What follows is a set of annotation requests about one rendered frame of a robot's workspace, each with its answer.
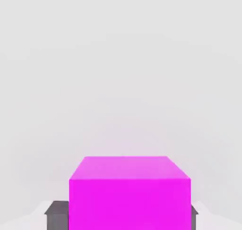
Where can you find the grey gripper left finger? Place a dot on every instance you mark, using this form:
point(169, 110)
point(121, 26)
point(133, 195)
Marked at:
point(56, 216)

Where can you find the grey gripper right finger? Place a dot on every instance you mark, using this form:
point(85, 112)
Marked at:
point(194, 220)

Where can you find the small magenta cube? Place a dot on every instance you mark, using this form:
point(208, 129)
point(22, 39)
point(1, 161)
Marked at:
point(130, 201)

